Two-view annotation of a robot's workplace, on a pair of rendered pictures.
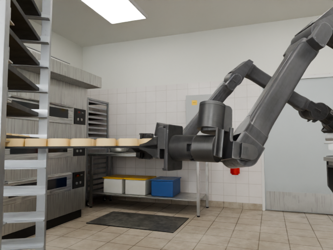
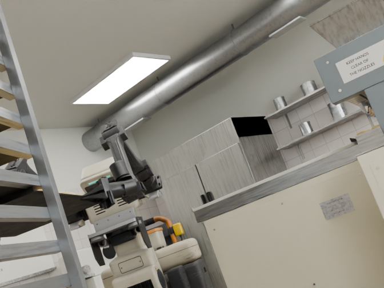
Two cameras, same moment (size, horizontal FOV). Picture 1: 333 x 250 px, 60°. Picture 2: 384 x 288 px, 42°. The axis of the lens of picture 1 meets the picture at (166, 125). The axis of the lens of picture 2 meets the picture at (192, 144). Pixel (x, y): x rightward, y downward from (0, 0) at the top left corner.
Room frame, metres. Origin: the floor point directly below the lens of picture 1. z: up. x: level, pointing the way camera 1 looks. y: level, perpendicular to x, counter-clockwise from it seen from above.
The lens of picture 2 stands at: (-0.17, 1.50, 0.74)
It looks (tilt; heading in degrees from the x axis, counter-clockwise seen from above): 11 degrees up; 288
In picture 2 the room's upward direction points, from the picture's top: 20 degrees counter-clockwise
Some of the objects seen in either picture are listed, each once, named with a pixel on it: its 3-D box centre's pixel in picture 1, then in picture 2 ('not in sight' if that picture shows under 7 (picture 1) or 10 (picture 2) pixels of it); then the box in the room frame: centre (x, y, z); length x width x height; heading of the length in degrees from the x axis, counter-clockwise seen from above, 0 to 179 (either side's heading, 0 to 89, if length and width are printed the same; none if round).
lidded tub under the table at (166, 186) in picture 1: (166, 186); not in sight; (4.69, 0.00, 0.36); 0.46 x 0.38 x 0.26; 162
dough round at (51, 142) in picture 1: (58, 142); not in sight; (0.70, 0.26, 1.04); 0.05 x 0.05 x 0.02
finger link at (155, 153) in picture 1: (156, 143); (92, 192); (0.68, 0.02, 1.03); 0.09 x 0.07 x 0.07; 57
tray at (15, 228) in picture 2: (115, 144); (22, 216); (0.88, 0.15, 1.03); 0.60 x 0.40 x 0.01; 101
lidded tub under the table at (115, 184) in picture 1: (119, 183); not in sight; (4.97, 0.80, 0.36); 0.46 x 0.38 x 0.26; 159
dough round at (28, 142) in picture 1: (36, 143); not in sight; (0.69, 0.31, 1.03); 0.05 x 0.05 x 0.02
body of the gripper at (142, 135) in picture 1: (149, 146); not in sight; (1.17, 0.07, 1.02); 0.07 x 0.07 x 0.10; 56
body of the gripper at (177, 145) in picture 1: (182, 147); (111, 191); (0.64, -0.04, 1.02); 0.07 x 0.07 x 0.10; 57
